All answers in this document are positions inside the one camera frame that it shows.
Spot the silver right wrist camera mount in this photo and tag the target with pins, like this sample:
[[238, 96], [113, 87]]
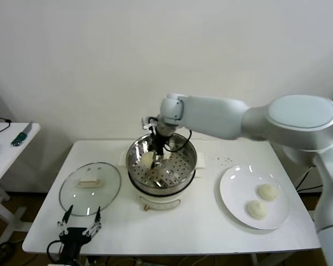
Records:
[[151, 123]]

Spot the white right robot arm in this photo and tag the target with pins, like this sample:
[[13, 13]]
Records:
[[211, 116]]

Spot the white round plate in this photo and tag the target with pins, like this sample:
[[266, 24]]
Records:
[[238, 194]]

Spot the white side table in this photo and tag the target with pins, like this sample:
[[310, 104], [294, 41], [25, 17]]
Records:
[[5, 155]]

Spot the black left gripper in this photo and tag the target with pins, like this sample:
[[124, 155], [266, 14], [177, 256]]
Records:
[[73, 234]]

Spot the white electric cooker base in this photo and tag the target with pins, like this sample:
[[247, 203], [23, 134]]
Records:
[[158, 203]]

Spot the stainless steel steamer basket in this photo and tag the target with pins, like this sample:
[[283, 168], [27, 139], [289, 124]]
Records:
[[161, 189]]

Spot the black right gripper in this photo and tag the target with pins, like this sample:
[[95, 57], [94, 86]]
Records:
[[161, 141]]

